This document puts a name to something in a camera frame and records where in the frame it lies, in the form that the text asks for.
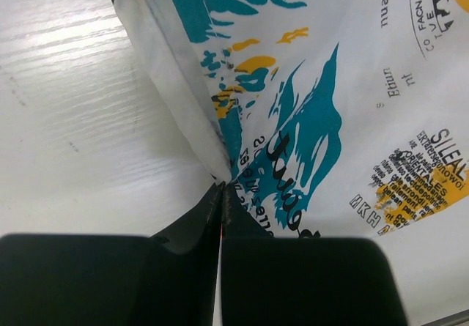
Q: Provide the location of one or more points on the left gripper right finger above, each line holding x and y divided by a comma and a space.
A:
305, 281

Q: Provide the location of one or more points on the white teal yellow patterned shorts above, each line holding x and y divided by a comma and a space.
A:
331, 117

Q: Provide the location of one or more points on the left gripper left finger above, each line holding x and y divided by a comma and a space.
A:
78, 279

